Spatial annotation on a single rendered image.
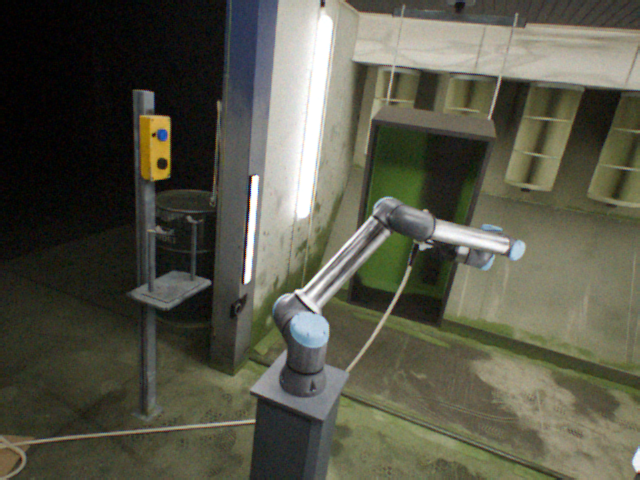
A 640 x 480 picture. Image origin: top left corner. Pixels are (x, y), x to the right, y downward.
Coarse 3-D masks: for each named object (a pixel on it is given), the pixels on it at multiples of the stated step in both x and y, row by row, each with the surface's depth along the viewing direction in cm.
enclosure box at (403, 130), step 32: (384, 128) 246; (416, 128) 206; (448, 128) 205; (480, 128) 209; (384, 160) 255; (416, 160) 249; (448, 160) 243; (480, 160) 238; (384, 192) 265; (416, 192) 258; (448, 192) 252; (384, 256) 287; (352, 288) 287; (384, 288) 289; (416, 288) 292; (448, 288) 244; (416, 320) 262
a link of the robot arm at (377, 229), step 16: (384, 208) 171; (368, 224) 172; (384, 224) 170; (352, 240) 173; (368, 240) 170; (384, 240) 173; (336, 256) 173; (352, 256) 170; (368, 256) 173; (320, 272) 174; (336, 272) 171; (352, 272) 173; (304, 288) 175; (320, 288) 171; (336, 288) 172; (288, 304) 172; (304, 304) 169; (320, 304) 172
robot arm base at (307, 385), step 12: (288, 372) 160; (300, 372) 157; (312, 372) 158; (324, 372) 166; (288, 384) 159; (300, 384) 158; (312, 384) 159; (324, 384) 163; (300, 396) 158; (312, 396) 159
